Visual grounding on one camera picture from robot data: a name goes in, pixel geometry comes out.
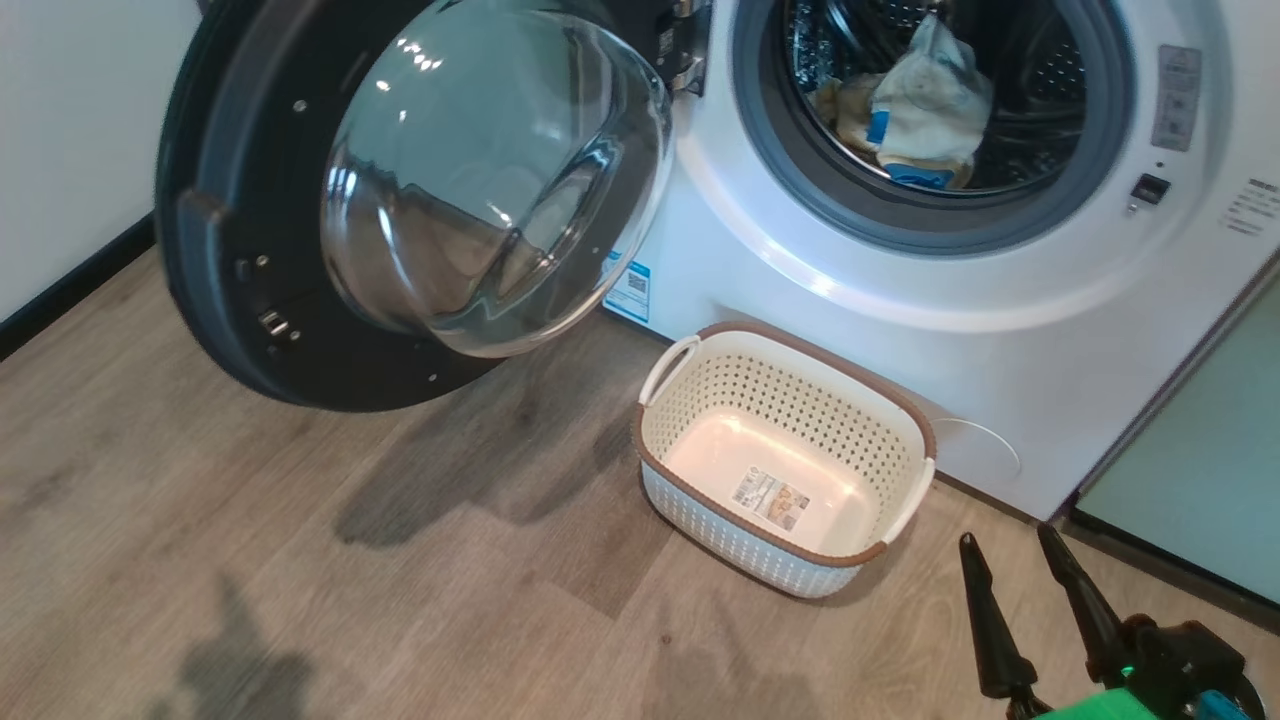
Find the blue white energy label sticker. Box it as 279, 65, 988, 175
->
602, 257, 654, 325

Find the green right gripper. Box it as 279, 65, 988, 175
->
958, 523, 1163, 720

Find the basket bottom product sticker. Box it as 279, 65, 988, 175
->
731, 467, 812, 532

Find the grey rectangular warning label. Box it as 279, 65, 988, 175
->
1150, 44, 1204, 154

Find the dark round washing machine door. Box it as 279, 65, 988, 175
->
154, 0, 717, 414

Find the round filter cover outline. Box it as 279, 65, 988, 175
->
933, 414, 1024, 483

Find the black baseboard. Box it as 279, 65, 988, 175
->
0, 212, 159, 362

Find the cream perforated laundry basket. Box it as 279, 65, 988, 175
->
632, 320, 939, 601

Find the grey rubber door gasket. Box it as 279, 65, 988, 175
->
732, 0, 1138, 257

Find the cream garment with blue print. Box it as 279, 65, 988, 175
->
866, 12, 995, 193

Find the pale teal cabinet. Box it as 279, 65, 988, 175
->
1064, 278, 1280, 633

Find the white washing machine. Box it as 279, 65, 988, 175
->
600, 0, 1280, 523

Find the metal door hinge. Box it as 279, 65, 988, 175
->
668, 0, 714, 97

